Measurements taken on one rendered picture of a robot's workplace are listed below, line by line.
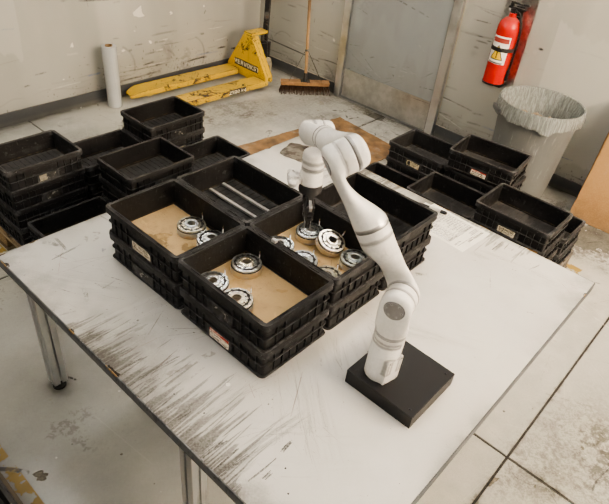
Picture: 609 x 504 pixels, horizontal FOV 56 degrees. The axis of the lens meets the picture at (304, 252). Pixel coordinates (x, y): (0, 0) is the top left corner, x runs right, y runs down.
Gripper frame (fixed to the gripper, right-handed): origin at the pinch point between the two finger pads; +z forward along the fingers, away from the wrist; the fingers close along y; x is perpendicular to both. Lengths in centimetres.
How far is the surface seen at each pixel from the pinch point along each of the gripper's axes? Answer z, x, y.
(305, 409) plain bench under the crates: 30, 1, -53
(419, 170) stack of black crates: 62, -87, 150
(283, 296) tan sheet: 17.4, 7.0, -18.9
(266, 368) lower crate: 27, 12, -41
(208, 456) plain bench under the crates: 30, 28, -68
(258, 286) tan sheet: 17.4, 14.9, -14.3
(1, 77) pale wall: 66, 195, 262
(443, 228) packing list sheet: 30, -65, 42
